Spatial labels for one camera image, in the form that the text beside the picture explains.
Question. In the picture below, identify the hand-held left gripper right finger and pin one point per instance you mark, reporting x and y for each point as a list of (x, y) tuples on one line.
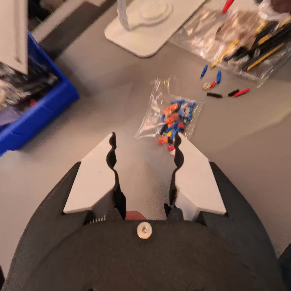
[(197, 181)]

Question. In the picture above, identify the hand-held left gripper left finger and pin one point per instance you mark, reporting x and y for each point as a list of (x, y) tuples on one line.
[(91, 181)]

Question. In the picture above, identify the small clear bag of lego pieces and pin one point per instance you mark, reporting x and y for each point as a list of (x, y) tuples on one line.
[(172, 113)]

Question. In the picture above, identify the red lego axle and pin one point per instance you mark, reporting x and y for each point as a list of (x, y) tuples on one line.
[(242, 92), (227, 5)]

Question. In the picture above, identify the red lego connector piece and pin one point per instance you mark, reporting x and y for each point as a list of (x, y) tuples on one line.
[(170, 148)]

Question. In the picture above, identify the long black lego pin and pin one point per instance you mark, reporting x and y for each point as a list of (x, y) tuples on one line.
[(214, 95)]

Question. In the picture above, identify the tan lego gear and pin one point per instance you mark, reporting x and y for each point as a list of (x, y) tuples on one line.
[(206, 85)]

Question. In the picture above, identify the small red lego bush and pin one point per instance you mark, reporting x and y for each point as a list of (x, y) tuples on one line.
[(213, 84)]

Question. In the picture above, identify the blue lego pin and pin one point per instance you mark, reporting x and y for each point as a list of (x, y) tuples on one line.
[(204, 71), (219, 76)]

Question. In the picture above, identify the pile of bagged lego parts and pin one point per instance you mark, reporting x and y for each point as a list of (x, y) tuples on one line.
[(20, 91)]

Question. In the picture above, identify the yellow lego axle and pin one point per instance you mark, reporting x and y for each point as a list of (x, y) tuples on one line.
[(264, 57), (224, 54)]

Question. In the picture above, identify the blue plastic bin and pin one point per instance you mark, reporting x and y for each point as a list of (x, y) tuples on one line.
[(45, 113)]

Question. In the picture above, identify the white stand base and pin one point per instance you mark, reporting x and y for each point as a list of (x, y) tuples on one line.
[(141, 43)]

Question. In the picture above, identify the large clear plastic bag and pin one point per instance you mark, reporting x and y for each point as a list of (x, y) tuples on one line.
[(200, 34)]

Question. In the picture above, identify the white flat panel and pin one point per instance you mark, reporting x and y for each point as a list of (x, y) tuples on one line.
[(13, 34)]

